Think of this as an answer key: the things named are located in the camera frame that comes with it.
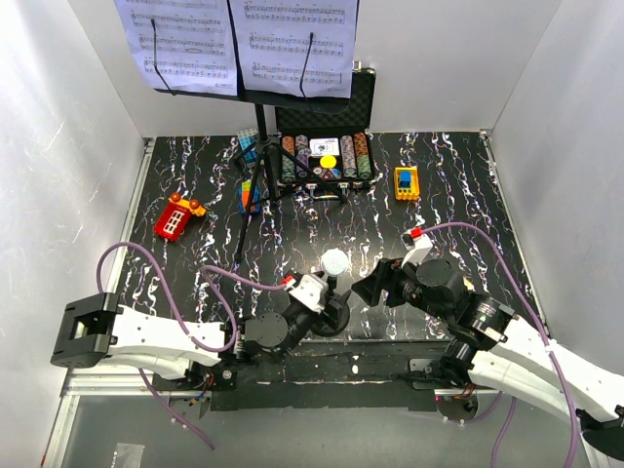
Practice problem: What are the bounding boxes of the light blue toy block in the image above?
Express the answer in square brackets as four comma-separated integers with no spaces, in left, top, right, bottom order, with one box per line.
[237,128,258,164]

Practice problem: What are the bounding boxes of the yellow dealer chip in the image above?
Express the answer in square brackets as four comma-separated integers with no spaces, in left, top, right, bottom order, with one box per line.
[320,155,337,170]

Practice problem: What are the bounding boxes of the white playing card deck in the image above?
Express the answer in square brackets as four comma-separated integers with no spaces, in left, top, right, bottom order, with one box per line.
[309,137,340,156]

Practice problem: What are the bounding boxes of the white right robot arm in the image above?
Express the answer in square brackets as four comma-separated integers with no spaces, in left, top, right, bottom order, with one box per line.
[352,259,623,459]

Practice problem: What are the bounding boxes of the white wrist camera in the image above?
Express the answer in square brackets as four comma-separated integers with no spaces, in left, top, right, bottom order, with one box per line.
[283,274,329,314]
[401,227,433,266]

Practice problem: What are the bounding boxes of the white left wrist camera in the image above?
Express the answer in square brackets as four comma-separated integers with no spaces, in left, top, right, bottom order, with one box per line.
[283,274,329,314]

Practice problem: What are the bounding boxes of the black music stand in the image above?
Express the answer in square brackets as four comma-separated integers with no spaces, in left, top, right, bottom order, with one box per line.
[149,0,360,262]

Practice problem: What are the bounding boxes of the red toy bus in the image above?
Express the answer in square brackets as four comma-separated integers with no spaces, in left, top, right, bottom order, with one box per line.
[154,192,207,242]

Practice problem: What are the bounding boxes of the yellow toy block tray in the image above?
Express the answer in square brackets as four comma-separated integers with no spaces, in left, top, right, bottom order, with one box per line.
[394,167,420,201]

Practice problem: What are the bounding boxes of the blue orange toy block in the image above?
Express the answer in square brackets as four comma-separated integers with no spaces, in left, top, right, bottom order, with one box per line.
[237,179,260,215]

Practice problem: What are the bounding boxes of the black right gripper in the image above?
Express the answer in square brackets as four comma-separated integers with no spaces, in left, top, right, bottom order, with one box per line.
[351,253,450,324]

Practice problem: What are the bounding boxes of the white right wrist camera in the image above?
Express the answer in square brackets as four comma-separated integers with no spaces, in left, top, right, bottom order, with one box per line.
[401,227,433,266]

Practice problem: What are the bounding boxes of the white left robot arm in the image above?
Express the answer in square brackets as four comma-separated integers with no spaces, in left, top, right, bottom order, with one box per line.
[50,292,351,390]

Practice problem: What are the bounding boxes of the black poker chip case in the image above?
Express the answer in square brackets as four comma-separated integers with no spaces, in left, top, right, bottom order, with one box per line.
[275,68,376,199]

